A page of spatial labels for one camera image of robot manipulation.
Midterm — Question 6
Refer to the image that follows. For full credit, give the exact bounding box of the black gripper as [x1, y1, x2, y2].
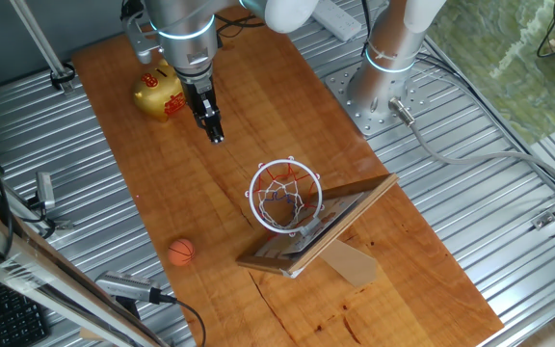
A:
[175, 65, 226, 146]

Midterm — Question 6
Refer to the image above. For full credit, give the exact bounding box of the white power strip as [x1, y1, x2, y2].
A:
[311, 0, 363, 42]

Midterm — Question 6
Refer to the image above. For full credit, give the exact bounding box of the grey tripod pole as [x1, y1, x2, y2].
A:
[10, 0, 75, 93]

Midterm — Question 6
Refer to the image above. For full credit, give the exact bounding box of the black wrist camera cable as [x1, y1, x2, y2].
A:
[214, 13, 264, 39]

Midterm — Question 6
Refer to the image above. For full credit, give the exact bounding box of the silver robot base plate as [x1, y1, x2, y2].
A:
[324, 62, 433, 139]

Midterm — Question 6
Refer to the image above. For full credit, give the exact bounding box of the black keyboard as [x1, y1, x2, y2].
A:
[0, 277, 50, 347]

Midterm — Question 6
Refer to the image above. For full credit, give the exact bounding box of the golden piggy bank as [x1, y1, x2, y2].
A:
[131, 58, 187, 123]

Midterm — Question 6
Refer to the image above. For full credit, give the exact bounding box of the silver finned camera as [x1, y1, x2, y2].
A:
[94, 271, 163, 306]

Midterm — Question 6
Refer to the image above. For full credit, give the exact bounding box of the white backboard with orange print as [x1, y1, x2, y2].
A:
[277, 211, 351, 254]

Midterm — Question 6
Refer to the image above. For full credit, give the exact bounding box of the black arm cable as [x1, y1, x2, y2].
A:
[359, 0, 375, 57]

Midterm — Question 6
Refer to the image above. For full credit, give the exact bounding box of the mini basketball hoop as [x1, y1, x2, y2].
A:
[235, 172, 401, 280]

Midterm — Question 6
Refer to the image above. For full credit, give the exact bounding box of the white hoop ring with net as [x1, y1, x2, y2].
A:
[246, 156, 326, 237]

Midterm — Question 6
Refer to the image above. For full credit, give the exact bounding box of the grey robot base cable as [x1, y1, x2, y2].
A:
[387, 95, 555, 194]

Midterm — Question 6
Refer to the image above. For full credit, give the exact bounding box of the plastic wrapped metal beam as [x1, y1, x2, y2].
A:
[0, 200, 171, 347]

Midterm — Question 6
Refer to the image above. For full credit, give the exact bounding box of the black finned camera cable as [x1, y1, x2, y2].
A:
[159, 292, 207, 347]

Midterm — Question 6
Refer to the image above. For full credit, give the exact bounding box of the black pole clamp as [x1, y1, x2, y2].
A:
[49, 61, 77, 92]

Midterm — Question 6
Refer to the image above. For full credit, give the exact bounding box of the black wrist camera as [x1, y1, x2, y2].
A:
[120, 0, 146, 23]

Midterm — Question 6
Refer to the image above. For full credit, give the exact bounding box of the silver corner bracket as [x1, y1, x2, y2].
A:
[531, 210, 555, 230]

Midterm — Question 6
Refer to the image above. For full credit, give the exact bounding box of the small orange basketball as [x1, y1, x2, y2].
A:
[167, 238, 196, 268]

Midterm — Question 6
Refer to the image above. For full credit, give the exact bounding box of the cardboard frame stand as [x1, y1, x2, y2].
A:
[318, 239, 379, 289]

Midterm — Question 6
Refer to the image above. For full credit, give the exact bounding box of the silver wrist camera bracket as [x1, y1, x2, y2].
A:
[122, 16, 163, 65]

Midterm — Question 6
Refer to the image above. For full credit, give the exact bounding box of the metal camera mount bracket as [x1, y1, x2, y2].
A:
[40, 219, 74, 231]

